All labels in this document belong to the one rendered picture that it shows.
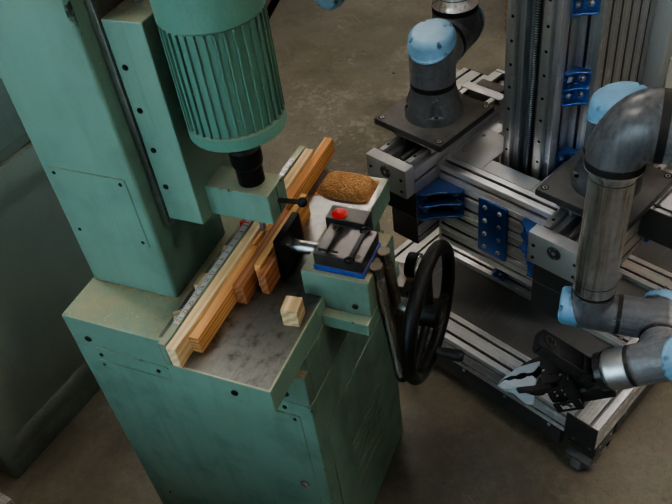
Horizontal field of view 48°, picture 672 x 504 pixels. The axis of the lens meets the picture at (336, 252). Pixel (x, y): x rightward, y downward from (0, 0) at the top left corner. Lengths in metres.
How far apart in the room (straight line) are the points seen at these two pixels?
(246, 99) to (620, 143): 0.59
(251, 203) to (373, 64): 2.56
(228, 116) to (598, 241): 0.66
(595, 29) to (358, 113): 1.91
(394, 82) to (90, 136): 2.50
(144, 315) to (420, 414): 1.01
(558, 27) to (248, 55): 0.78
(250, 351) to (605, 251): 0.64
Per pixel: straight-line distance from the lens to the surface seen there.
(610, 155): 1.26
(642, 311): 1.48
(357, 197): 1.62
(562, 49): 1.80
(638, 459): 2.32
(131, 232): 1.55
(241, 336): 1.40
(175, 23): 1.20
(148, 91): 1.34
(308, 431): 1.59
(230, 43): 1.21
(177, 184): 1.45
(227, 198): 1.46
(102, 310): 1.69
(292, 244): 1.46
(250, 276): 1.44
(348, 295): 1.40
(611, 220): 1.34
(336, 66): 3.95
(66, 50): 1.34
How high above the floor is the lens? 1.93
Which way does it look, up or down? 43 degrees down
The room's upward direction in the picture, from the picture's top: 9 degrees counter-clockwise
